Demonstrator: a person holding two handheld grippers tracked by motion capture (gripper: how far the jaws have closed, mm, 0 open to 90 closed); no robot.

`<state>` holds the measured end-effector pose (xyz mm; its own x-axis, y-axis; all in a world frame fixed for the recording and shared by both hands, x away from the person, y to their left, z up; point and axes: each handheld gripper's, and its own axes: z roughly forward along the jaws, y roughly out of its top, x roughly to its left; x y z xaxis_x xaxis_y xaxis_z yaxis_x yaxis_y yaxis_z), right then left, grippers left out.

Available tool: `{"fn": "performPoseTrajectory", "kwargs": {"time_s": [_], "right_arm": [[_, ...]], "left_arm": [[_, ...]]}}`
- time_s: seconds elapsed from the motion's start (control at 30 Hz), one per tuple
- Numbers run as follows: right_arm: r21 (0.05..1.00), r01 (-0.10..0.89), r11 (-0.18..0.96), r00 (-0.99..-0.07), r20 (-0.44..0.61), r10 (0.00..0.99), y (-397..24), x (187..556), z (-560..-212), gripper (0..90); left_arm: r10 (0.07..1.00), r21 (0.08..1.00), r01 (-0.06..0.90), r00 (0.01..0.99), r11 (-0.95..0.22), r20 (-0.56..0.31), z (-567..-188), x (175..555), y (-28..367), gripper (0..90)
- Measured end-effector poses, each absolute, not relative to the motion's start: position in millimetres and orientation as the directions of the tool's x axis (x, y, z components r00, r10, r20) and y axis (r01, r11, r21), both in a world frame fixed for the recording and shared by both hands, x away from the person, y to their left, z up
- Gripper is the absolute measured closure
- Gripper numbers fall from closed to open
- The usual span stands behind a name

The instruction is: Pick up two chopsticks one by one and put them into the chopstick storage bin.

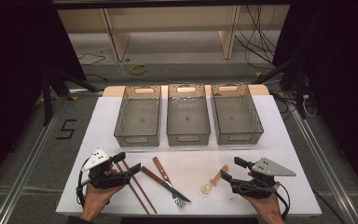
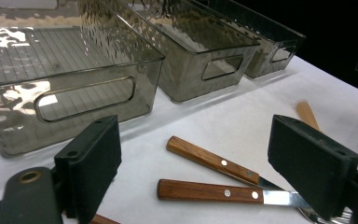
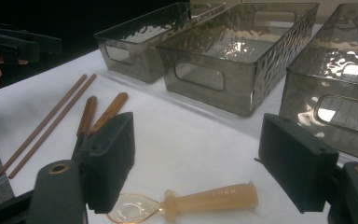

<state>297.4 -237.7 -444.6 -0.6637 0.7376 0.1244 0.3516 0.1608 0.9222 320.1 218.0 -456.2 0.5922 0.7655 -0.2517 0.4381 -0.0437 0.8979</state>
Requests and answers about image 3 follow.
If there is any grey transparent plastic bin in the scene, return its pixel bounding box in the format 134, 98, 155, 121
156, 2, 321, 118
279, 3, 358, 164
93, 1, 227, 84

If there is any small wooden spoon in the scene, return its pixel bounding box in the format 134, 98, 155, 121
106, 180, 259, 224

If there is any brown wooden chopstick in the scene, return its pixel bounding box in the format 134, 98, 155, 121
7, 73, 98, 180
0, 73, 89, 178

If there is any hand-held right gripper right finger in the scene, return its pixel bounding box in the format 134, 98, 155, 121
257, 112, 340, 215

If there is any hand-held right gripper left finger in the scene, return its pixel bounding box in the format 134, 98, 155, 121
79, 111, 136, 215

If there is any white table mat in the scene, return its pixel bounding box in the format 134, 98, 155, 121
0, 48, 358, 224

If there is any wooden handled fork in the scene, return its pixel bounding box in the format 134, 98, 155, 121
89, 91, 130, 135

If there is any wooden handled knife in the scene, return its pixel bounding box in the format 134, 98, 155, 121
71, 95, 98, 160

